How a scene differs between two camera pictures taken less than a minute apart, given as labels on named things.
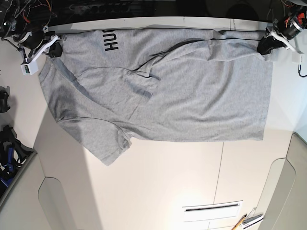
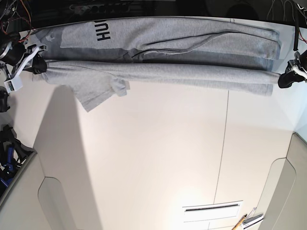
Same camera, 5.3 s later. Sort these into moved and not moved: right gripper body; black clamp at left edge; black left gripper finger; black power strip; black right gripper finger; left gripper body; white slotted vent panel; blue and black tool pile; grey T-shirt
Moved: black left gripper finger; right gripper body; left gripper body; grey T-shirt; black right gripper finger
Not moved: white slotted vent panel; black clamp at left edge; blue and black tool pile; black power strip
